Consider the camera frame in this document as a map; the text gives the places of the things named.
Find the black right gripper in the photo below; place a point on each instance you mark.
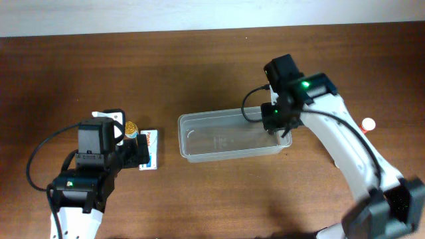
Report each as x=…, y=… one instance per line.
x=277, y=125

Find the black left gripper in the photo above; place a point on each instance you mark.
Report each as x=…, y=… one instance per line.
x=142, y=150

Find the orange Redoxon tube white cap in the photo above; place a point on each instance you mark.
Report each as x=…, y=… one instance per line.
x=367, y=124

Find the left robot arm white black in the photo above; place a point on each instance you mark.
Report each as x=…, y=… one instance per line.
x=78, y=195

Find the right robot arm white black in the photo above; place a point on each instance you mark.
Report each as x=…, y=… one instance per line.
x=386, y=204

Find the clear plastic container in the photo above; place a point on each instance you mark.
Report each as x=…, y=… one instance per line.
x=225, y=134

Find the small jar with gold lid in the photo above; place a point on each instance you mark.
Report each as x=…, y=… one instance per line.
x=131, y=130

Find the white Panadol box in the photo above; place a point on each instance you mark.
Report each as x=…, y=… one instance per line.
x=152, y=143

